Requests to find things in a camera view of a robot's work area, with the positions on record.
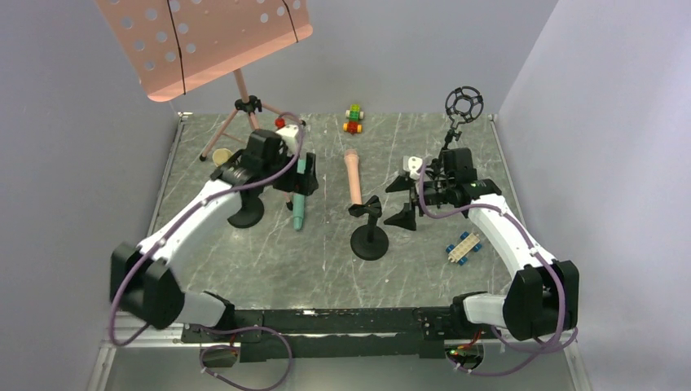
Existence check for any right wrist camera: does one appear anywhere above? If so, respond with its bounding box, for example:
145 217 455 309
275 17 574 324
402 156 424 181

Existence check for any pink toy microphone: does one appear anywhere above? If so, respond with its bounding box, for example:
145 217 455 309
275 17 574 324
344 149 363 204

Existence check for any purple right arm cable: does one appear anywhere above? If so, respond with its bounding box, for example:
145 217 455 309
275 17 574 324
416 157 579 378

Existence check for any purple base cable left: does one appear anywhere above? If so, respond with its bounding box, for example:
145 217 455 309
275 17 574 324
200 325 295 391

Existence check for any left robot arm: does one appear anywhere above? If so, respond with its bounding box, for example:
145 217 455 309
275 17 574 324
109 124 319 330

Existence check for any pink music stand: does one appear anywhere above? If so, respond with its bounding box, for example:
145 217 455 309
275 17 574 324
96 0 313 128

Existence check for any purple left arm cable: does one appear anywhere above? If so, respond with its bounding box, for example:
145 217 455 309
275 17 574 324
108 112 308 348

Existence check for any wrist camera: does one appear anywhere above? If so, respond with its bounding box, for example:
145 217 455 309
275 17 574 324
402 156 424 181
275 117 300 155

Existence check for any yellow toy microphone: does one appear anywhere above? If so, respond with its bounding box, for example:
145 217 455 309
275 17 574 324
212 148 233 167

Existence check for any black shock-mount boom stand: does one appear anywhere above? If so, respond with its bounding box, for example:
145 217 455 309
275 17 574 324
442 86 484 150

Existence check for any green red brick car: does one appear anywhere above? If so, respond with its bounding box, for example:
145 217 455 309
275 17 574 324
342 104 364 134

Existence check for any beige blue brick car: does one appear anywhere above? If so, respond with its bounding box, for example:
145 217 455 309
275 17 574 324
446 231 482 266

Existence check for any black mic stand with clip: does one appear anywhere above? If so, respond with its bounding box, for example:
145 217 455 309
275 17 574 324
348 195 390 261

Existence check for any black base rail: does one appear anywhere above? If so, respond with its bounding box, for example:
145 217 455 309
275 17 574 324
181 305 490 362

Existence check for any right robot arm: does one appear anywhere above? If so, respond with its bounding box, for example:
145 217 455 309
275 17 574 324
385 147 579 340

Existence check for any green toy microphone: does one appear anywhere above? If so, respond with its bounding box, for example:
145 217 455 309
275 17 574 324
293 159 306 231

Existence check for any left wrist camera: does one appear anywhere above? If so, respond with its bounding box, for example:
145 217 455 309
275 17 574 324
275 117 300 155

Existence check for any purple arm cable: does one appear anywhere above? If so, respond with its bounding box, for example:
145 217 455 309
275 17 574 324
108 112 308 348
416 157 579 378

